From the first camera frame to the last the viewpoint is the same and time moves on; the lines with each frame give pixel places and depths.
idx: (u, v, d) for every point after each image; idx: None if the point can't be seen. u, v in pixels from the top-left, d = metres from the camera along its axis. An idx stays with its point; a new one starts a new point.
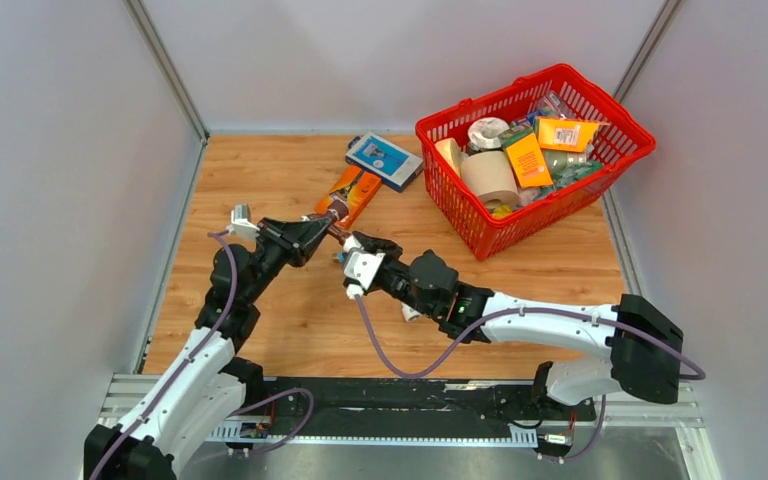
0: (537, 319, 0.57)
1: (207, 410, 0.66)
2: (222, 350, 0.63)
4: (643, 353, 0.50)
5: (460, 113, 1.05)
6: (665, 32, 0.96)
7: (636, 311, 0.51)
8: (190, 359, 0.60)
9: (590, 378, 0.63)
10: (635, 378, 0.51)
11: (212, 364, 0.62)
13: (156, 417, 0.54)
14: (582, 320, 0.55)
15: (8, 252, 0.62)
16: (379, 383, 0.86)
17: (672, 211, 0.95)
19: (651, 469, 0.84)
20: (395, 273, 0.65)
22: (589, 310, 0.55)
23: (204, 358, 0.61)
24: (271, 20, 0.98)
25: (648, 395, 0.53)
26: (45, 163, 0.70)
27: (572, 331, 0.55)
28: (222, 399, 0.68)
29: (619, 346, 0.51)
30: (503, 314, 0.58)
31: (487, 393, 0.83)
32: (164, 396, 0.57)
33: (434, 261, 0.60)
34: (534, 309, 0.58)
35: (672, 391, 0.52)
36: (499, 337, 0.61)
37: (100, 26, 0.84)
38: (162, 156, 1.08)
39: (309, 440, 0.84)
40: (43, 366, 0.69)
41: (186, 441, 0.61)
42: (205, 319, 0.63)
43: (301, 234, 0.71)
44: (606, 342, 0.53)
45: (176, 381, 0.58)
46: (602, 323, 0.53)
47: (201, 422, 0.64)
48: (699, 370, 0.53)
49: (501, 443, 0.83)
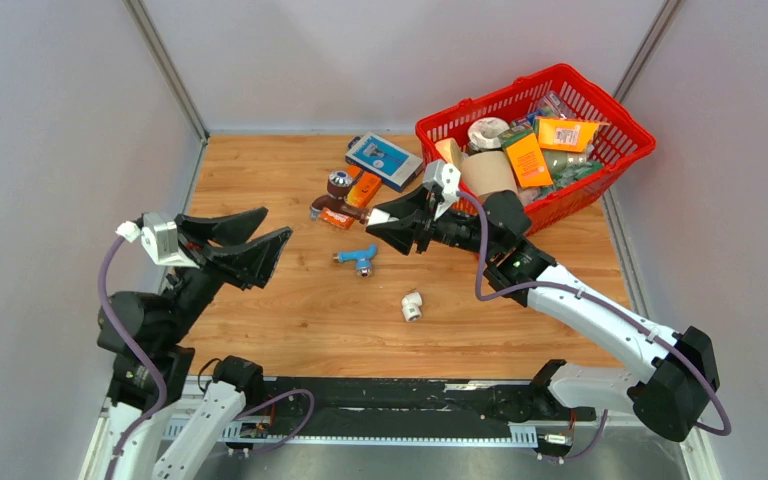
0: (592, 308, 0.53)
1: (203, 433, 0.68)
2: (150, 428, 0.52)
4: (683, 388, 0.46)
5: (460, 113, 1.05)
6: (664, 33, 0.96)
7: (697, 349, 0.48)
8: (118, 455, 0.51)
9: (604, 387, 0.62)
10: (653, 406, 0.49)
11: (149, 442, 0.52)
13: None
14: (638, 330, 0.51)
15: (9, 251, 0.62)
16: (379, 383, 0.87)
17: (672, 211, 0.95)
19: (650, 469, 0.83)
20: (449, 220, 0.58)
22: (649, 325, 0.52)
23: (133, 447, 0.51)
24: (271, 20, 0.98)
25: (654, 426, 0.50)
26: (45, 164, 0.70)
27: (623, 336, 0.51)
28: (220, 417, 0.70)
29: (660, 368, 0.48)
30: (559, 288, 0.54)
31: (487, 393, 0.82)
32: None
33: (511, 203, 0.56)
34: (593, 297, 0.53)
35: (684, 434, 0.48)
36: (539, 305, 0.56)
37: (100, 26, 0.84)
38: (161, 156, 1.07)
39: (310, 439, 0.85)
40: (43, 367, 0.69)
41: (184, 471, 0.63)
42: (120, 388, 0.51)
43: (258, 264, 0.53)
44: (653, 360, 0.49)
45: None
46: (658, 343, 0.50)
47: (197, 446, 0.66)
48: (727, 426, 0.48)
49: (501, 442, 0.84)
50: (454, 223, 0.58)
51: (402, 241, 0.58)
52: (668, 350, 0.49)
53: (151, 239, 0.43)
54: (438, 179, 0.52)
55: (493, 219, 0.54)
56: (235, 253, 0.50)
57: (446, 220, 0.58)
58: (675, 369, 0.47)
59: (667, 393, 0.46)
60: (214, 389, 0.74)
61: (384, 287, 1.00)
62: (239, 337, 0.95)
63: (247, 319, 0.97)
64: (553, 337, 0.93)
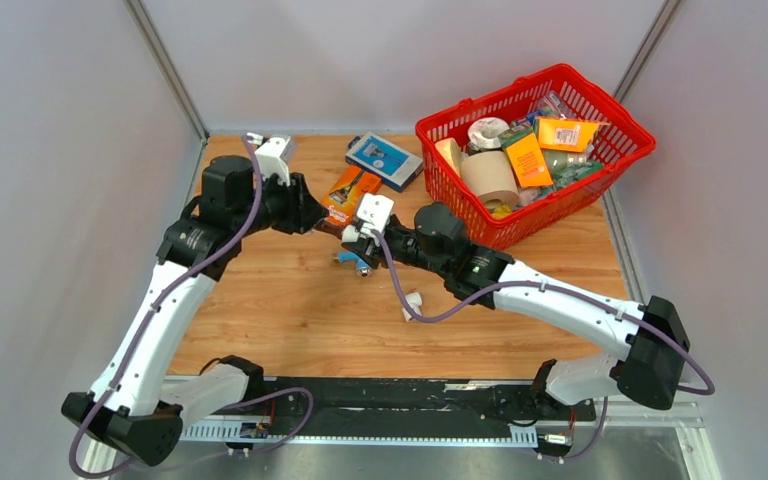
0: (558, 298, 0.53)
1: (215, 385, 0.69)
2: (193, 291, 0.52)
4: (659, 359, 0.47)
5: (460, 113, 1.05)
6: (664, 33, 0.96)
7: (665, 318, 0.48)
8: (156, 308, 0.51)
9: (592, 374, 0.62)
10: (637, 380, 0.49)
11: (184, 308, 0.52)
13: (128, 384, 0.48)
14: (605, 310, 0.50)
15: (8, 251, 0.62)
16: (379, 383, 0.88)
17: (672, 211, 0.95)
19: (650, 469, 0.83)
20: (397, 239, 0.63)
22: (615, 302, 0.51)
23: (173, 304, 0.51)
24: (271, 20, 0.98)
25: (641, 399, 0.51)
26: (45, 163, 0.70)
27: (593, 320, 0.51)
28: (227, 379, 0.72)
29: (635, 345, 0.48)
30: (521, 285, 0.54)
31: (487, 393, 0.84)
32: (134, 357, 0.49)
33: (439, 211, 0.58)
34: (556, 287, 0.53)
35: (668, 404, 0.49)
36: (507, 305, 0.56)
37: (100, 26, 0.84)
38: (161, 156, 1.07)
39: (309, 439, 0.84)
40: (42, 365, 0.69)
41: (194, 399, 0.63)
42: (171, 245, 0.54)
43: (308, 215, 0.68)
44: (627, 338, 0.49)
45: (143, 337, 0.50)
46: (628, 319, 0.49)
47: (208, 389, 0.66)
48: (711, 388, 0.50)
49: (502, 442, 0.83)
50: (401, 241, 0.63)
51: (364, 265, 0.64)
52: (638, 324, 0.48)
53: (281, 140, 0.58)
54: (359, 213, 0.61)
55: (426, 231, 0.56)
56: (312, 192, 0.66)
57: (392, 241, 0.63)
58: (650, 342, 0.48)
59: (646, 368, 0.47)
60: (220, 369, 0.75)
61: (384, 287, 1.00)
62: (239, 337, 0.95)
63: (247, 319, 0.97)
64: (552, 337, 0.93)
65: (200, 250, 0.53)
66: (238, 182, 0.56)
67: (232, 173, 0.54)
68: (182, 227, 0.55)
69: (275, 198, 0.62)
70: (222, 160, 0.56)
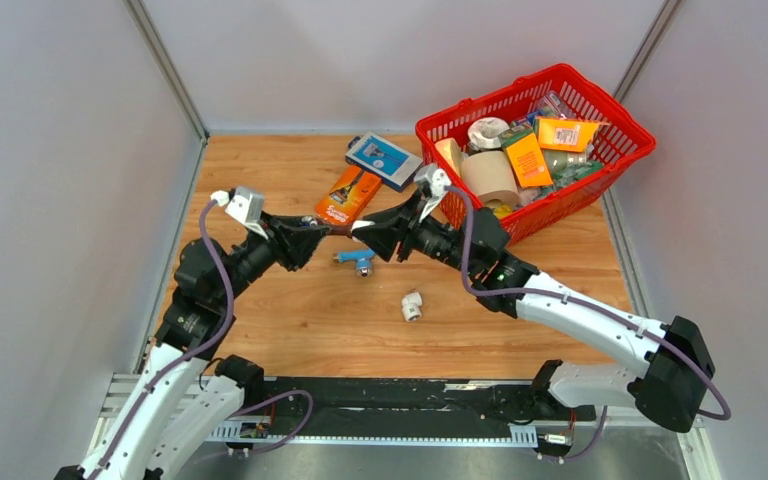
0: (579, 311, 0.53)
1: (201, 420, 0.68)
2: (186, 374, 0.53)
4: (679, 380, 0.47)
5: (460, 113, 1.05)
6: (664, 33, 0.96)
7: (688, 339, 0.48)
8: (150, 389, 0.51)
9: (605, 385, 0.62)
10: (656, 398, 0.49)
11: (178, 387, 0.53)
13: (116, 462, 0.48)
14: (626, 326, 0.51)
15: (9, 249, 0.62)
16: (379, 383, 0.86)
17: (673, 211, 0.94)
19: (651, 469, 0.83)
20: (434, 231, 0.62)
22: (637, 319, 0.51)
23: (166, 387, 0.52)
24: (271, 20, 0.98)
25: (660, 417, 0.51)
26: (46, 162, 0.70)
27: (613, 335, 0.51)
28: (216, 407, 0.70)
29: (654, 363, 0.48)
30: (545, 295, 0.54)
31: (487, 393, 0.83)
32: (124, 435, 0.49)
33: (490, 219, 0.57)
34: (579, 300, 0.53)
35: (688, 423, 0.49)
36: (529, 315, 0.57)
37: (100, 26, 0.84)
38: (162, 156, 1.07)
39: (309, 439, 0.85)
40: (42, 364, 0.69)
41: (176, 453, 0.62)
42: (168, 330, 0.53)
43: (303, 248, 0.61)
44: (647, 356, 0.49)
45: (135, 417, 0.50)
46: (648, 337, 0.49)
47: (190, 433, 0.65)
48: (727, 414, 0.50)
49: (502, 443, 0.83)
50: (437, 235, 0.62)
51: (386, 246, 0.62)
52: (658, 342, 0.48)
53: (244, 201, 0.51)
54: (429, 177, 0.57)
55: (473, 239, 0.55)
56: (295, 229, 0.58)
57: (426, 230, 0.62)
58: (669, 362, 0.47)
59: (664, 387, 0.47)
60: (212, 383, 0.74)
61: (384, 287, 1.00)
62: (239, 337, 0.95)
63: (246, 319, 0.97)
64: (552, 336, 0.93)
65: (195, 336, 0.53)
66: (213, 275, 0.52)
67: (202, 275, 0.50)
68: (180, 305, 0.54)
69: (258, 248, 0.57)
70: (192, 250, 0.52)
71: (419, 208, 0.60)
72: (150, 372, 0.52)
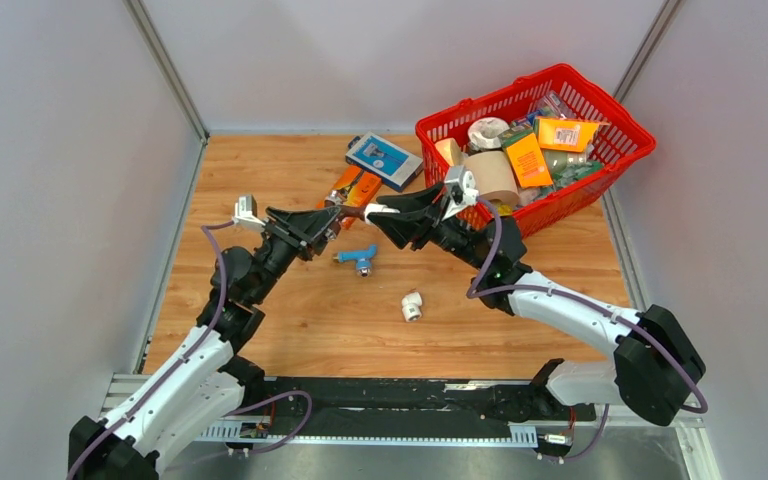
0: (562, 302, 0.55)
1: (198, 410, 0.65)
2: (217, 354, 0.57)
4: (651, 365, 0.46)
5: (460, 113, 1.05)
6: (664, 33, 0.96)
7: (661, 324, 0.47)
8: (184, 359, 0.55)
9: (596, 380, 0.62)
10: (634, 388, 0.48)
11: (206, 368, 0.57)
13: (141, 417, 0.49)
14: (602, 313, 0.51)
15: (9, 250, 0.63)
16: (379, 383, 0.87)
17: (673, 211, 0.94)
19: (650, 469, 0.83)
20: (453, 229, 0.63)
22: (613, 307, 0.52)
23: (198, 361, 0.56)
24: (270, 21, 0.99)
25: (642, 409, 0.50)
26: (46, 162, 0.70)
27: (589, 321, 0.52)
28: (216, 401, 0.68)
29: (622, 344, 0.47)
30: (531, 289, 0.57)
31: (487, 393, 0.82)
32: (153, 396, 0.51)
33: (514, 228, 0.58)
34: (563, 292, 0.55)
35: (669, 413, 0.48)
36: (523, 311, 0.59)
37: (100, 26, 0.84)
38: (161, 156, 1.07)
39: (309, 440, 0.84)
40: (41, 364, 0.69)
41: (174, 439, 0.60)
42: (205, 318, 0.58)
43: (308, 224, 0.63)
44: (617, 339, 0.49)
45: (166, 381, 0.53)
46: (621, 322, 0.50)
47: (189, 422, 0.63)
48: (707, 406, 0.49)
49: (502, 442, 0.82)
50: (456, 232, 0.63)
51: (402, 235, 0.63)
52: (630, 327, 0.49)
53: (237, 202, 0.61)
54: (460, 183, 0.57)
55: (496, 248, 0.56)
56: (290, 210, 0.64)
57: (447, 228, 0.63)
58: (639, 345, 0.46)
59: (636, 372, 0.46)
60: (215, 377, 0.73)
61: (385, 287, 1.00)
62: None
63: None
64: (553, 337, 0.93)
65: (232, 328, 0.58)
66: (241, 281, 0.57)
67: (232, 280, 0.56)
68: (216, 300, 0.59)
69: (277, 247, 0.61)
70: (228, 256, 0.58)
71: (443, 208, 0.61)
72: (188, 346, 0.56)
